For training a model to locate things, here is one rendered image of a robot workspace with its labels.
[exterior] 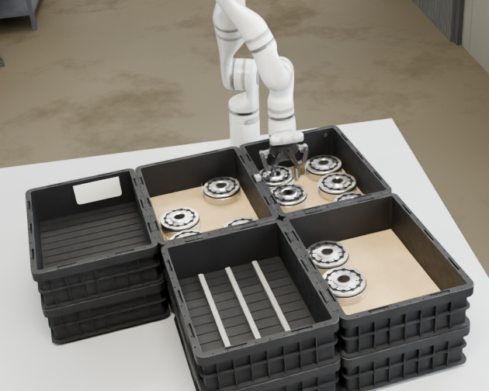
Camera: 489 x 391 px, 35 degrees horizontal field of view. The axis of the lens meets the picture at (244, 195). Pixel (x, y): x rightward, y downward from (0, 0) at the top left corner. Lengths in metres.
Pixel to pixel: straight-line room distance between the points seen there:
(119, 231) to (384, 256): 0.70
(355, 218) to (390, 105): 2.60
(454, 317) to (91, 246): 0.93
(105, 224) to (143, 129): 2.35
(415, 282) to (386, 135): 0.96
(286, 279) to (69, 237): 0.62
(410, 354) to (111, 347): 0.71
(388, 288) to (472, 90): 2.98
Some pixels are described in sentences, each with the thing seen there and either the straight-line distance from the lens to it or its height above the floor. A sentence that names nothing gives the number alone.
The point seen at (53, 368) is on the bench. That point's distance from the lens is 1.93.
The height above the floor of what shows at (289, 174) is 0.86.
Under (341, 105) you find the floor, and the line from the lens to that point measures 4.51.
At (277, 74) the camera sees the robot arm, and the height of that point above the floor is 1.19.
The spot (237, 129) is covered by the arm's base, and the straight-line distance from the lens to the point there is 2.33.
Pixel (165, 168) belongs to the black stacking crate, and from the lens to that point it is 2.17.
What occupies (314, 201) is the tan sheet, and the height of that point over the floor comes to 0.83.
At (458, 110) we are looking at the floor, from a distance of 4.45.
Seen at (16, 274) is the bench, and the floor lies 0.70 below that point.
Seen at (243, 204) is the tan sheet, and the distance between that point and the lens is 2.12.
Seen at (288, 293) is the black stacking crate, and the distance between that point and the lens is 1.80.
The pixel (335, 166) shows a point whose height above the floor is 0.86.
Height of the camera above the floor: 1.98
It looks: 32 degrees down
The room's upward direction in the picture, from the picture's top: 6 degrees counter-clockwise
